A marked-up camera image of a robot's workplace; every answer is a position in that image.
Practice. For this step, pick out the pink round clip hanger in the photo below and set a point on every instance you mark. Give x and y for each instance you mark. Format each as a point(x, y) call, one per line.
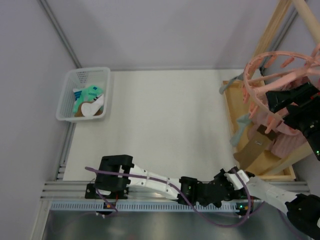
point(256, 88)

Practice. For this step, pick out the wooden upright post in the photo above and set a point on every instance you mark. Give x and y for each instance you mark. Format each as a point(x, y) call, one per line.
point(272, 27)

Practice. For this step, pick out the green blue patterned sock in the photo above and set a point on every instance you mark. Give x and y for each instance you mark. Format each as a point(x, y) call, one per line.
point(80, 97)

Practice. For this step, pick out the wooden tray frame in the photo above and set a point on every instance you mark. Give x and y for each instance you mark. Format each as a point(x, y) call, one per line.
point(234, 106)

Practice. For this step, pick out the white slotted cable duct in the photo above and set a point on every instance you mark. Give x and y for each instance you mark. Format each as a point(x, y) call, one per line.
point(146, 206)

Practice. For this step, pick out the wooden rod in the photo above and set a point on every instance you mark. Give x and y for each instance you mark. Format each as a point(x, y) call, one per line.
point(308, 18)

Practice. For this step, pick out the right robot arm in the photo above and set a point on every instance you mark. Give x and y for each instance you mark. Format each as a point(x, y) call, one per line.
point(303, 114)

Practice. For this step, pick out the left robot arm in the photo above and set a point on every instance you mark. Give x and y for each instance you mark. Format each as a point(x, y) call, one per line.
point(117, 173)

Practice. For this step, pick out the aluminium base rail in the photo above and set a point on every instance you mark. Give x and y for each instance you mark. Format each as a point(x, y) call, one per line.
point(77, 190)

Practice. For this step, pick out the white plastic basket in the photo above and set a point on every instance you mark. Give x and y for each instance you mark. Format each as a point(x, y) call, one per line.
point(83, 85)

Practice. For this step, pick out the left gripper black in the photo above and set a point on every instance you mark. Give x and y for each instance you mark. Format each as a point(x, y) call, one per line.
point(223, 184)

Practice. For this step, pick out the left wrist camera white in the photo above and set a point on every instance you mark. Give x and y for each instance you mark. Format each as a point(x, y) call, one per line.
point(239, 181)

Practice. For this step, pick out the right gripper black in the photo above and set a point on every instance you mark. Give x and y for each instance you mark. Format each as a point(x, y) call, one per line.
point(279, 100)

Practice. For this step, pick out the brown sock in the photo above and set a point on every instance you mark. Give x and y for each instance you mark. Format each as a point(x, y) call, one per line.
point(255, 147)
point(80, 113)

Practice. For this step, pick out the grey sock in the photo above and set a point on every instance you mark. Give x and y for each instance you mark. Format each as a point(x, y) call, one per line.
point(230, 82)
point(242, 122)

